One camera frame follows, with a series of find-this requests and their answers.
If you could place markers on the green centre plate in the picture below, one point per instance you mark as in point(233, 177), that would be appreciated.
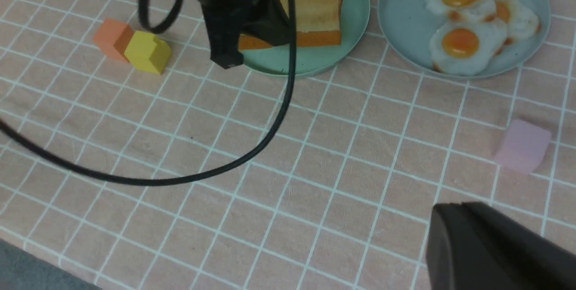
point(354, 19)

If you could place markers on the fried egg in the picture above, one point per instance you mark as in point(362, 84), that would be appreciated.
point(465, 49)
point(474, 11)
point(522, 23)

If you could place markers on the fried egg front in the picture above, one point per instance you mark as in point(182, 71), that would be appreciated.
point(465, 49)

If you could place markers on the orange block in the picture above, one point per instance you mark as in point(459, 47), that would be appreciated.
point(112, 38)

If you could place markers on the blue plate with eggs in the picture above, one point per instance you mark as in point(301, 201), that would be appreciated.
point(408, 27)

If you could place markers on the pink checkered tablecloth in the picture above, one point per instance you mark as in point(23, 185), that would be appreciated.
point(340, 199)

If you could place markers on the yellow block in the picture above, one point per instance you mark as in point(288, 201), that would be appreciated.
point(147, 52)

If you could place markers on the other arm gripper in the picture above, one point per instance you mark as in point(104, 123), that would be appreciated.
point(226, 20)

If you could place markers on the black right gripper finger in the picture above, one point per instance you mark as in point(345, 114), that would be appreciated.
point(472, 246)

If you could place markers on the pink block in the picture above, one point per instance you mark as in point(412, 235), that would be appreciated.
point(523, 147)

